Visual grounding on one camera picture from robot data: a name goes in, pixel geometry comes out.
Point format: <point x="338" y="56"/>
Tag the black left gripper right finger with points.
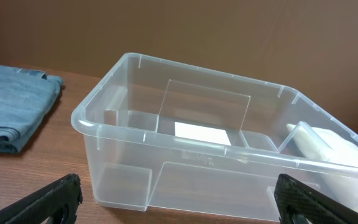
<point x="298" y="203"/>

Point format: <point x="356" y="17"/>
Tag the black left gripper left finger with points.
<point x="56" y="203"/>

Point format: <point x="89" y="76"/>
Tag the cream cloth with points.
<point x="330" y="147"/>

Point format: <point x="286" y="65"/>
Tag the white label in bin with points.
<point x="201" y="133"/>

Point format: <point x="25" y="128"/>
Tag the folded blue denim jeans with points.
<point x="26" y="96"/>

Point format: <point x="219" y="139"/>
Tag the clear plastic storage bin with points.
<point x="136" y="161"/>

